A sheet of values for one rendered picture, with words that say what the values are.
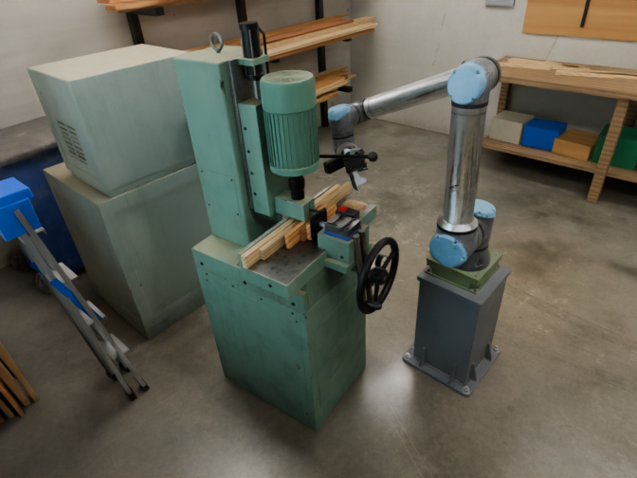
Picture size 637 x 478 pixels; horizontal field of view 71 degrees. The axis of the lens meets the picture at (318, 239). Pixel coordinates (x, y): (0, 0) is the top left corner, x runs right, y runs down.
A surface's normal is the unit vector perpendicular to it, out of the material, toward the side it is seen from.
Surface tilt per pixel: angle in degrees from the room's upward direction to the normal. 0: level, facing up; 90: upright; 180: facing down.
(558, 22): 90
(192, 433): 0
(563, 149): 90
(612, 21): 90
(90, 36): 90
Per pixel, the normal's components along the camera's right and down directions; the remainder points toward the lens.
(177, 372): -0.06, -0.83
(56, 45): 0.74, 0.34
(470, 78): -0.63, 0.34
